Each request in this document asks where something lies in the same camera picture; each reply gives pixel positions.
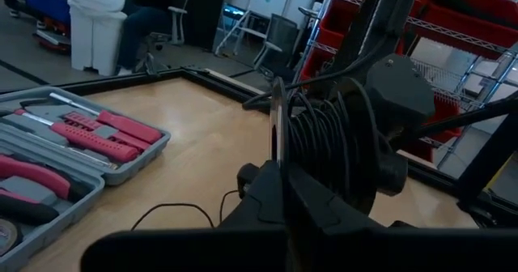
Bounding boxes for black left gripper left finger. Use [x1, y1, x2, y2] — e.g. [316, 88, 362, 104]
[218, 160, 287, 229]

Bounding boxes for red-handled screwdriver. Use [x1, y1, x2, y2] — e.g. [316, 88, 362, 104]
[14, 108, 142, 164]
[48, 91, 163, 145]

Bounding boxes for thin black cord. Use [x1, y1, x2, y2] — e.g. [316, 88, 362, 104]
[131, 89, 365, 231]

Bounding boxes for black tape roll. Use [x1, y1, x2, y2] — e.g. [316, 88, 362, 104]
[0, 218, 23, 257]

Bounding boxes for red storage shelf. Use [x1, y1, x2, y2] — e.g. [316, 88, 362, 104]
[299, 0, 518, 164]

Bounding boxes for black cord spool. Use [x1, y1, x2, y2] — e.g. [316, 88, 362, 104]
[269, 75, 410, 217]

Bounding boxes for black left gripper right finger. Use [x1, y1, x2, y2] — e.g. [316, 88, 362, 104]
[287, 163, 381, 229]

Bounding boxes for person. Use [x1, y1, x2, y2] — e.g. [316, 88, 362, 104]
[116, 0, 179, 77]

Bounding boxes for white trash bin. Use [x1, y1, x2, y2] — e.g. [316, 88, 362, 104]
[63, 0, 129, 77]

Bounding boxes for blue bin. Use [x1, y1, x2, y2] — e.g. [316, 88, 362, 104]
[23, 0, 72, 26]

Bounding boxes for red bit holder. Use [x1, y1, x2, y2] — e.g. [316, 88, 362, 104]
[62, 112, 151, 152]

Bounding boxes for grey plastic tool case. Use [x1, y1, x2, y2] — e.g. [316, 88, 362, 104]
[0, 85, 172, 272]

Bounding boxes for red-handled pliers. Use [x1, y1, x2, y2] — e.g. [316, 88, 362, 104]
[0, 154, 97, 225]

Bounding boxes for grey mesh chair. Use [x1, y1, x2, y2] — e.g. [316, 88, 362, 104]
[251, 12, 313, 83]

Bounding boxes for office chair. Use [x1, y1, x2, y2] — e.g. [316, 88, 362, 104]
[135, 0, 196, 74]

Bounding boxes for silver wire shelf rack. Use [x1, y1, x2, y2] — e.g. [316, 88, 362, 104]
[311, 0, 518, 176]

